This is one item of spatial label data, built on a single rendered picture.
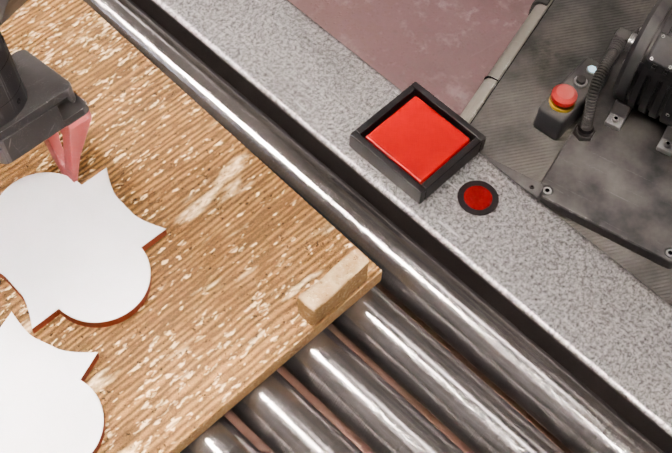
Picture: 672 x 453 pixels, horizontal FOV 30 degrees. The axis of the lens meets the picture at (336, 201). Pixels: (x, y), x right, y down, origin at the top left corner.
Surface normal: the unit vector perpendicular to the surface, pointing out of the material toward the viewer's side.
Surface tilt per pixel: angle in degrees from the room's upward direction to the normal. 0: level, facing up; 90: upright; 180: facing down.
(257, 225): 0
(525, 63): 0
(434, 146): 0
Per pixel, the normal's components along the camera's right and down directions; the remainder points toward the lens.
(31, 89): -0.15, -0.69
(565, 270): 0.05, -0.53
